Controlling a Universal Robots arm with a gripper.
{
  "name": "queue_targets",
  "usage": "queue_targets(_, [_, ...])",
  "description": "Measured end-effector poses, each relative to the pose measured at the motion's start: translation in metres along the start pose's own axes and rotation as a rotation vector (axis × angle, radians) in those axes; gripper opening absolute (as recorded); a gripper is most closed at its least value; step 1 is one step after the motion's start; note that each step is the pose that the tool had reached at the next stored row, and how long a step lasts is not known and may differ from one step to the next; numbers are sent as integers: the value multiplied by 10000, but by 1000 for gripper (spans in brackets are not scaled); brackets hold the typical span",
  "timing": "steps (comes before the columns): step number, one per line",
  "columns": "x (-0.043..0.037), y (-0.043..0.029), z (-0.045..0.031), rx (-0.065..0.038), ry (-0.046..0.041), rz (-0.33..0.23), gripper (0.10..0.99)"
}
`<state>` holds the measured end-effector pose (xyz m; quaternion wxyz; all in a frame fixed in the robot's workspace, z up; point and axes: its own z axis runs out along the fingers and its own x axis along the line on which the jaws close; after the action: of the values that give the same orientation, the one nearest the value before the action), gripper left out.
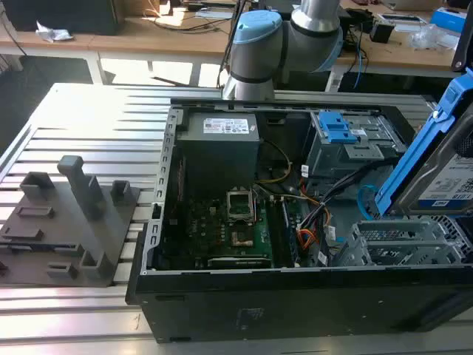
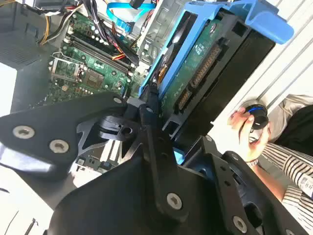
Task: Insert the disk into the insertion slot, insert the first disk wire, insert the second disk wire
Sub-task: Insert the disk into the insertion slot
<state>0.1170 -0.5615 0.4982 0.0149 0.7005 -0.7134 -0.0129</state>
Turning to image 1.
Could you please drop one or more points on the hard disk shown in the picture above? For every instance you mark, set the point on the hard disk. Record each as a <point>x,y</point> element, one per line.
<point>436,174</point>

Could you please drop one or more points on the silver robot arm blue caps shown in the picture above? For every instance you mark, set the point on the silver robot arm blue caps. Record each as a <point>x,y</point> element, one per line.
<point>258,55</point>

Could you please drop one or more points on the grey metal disk bay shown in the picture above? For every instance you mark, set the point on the grey metal disk bay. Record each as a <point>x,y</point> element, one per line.
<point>399,244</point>

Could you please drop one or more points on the blue cardboard box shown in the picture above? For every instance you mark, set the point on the blue cardboard box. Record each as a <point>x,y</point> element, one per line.
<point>449,20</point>

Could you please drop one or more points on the clear plastic bag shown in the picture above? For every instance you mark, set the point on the clear plastic bag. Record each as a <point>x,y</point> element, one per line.
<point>432,37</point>

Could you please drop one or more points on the small black device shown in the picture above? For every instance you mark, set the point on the small black device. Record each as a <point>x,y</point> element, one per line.
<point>382,31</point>

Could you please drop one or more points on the blue plastic drive latch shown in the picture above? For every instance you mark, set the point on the blue plastic drive latch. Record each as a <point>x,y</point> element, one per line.
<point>337,127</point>

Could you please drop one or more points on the grey metal drive cage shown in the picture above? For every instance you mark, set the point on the grey metal drive cage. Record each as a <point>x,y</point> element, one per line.
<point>354,155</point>

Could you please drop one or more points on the RAM stick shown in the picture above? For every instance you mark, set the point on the RAM stick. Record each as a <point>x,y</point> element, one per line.
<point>290,233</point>

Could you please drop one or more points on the grey power supply unit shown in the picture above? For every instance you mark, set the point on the grey power supply unit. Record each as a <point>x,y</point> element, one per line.
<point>221,155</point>

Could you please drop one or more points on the CPU socket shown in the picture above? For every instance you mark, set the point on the CPU socket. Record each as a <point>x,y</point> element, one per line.
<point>240,207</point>

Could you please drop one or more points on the wooden desk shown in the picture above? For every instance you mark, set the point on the wooden desk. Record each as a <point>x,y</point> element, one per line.
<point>166,40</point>

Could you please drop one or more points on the black graphics card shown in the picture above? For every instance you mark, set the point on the black graphics card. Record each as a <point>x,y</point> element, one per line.
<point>240,262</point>

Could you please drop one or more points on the green motherboard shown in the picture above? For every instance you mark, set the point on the green motherboard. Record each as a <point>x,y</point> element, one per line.
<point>214,236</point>

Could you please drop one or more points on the black open PC case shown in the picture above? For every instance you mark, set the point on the black open PC case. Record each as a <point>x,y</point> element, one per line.
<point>281,307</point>

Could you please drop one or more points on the black box on desk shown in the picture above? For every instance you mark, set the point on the black box on desk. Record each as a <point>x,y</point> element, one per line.
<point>63,15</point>

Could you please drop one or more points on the crumpled white paper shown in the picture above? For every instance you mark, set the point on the crumpled white paper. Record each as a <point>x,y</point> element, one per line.
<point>51,32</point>

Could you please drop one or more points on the grey parts rack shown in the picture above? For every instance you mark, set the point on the grey parts rack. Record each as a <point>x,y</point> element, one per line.
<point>74,229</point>

